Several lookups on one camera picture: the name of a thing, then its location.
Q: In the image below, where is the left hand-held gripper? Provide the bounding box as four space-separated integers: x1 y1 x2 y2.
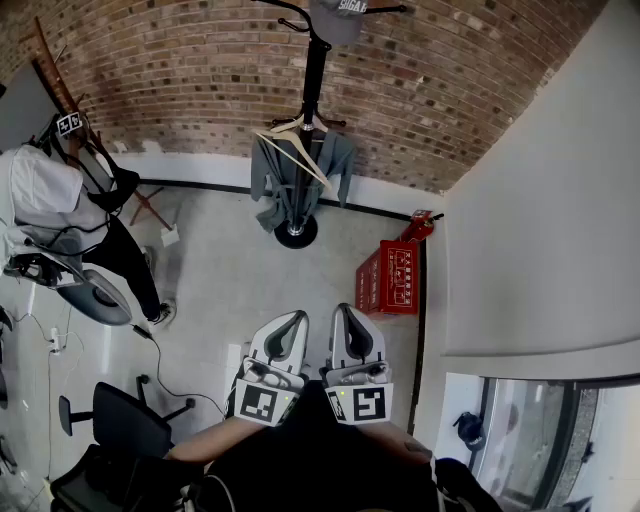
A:
225 310 310 429

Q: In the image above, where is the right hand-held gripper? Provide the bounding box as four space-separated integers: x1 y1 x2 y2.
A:
319 303 396 426

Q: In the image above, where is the black metal coat rack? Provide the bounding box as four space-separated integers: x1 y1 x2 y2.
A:
249 0 409 250

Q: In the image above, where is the grey baseball cap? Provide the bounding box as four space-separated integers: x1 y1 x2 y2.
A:
308 0 370 47

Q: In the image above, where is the person's right forearm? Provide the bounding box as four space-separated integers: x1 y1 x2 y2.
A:
359 419 434 462

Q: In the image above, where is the person's left forearm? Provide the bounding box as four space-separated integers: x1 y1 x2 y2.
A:
164 412 271 464

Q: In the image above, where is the red fire equipment box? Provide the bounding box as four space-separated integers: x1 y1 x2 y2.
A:
354 239 421 317

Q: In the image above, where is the person's black clothing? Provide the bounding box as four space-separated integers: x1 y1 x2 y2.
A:
164 379 506 512

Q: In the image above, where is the red fire extinguisher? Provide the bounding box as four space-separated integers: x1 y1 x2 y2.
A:
399 209 445 244

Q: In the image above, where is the black cap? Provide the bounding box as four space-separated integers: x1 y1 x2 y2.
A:
452 411 487 452

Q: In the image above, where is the grey garment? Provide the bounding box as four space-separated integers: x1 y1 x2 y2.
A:
249 130 357 235

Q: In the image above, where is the black office chair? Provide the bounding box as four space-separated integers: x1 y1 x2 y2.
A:
49 382 197 512

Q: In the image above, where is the grey office chair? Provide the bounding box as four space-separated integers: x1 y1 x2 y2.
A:
0 224 134 328

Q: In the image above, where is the light wooden clothes hanger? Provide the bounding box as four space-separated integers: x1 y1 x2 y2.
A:
251 115 334 192

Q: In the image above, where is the black bag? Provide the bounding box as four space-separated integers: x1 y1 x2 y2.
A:
87 167 142 212

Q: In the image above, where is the black power cable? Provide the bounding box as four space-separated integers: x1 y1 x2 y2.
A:
131 323 232 417

